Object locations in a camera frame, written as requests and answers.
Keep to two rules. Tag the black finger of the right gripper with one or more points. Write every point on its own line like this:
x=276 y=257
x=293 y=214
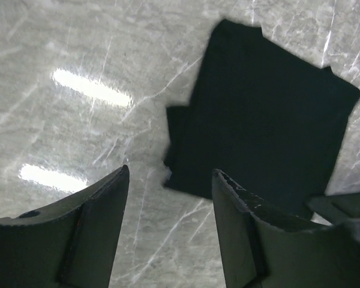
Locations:
x=336 y=208

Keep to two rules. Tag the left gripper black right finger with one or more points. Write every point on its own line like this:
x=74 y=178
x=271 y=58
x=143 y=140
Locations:
x=263 y=246

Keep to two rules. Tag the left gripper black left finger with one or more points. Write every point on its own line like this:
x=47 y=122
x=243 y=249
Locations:
x=69 y=243

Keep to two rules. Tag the black t shirt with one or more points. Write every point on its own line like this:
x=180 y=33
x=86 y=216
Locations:
x=271 y=121

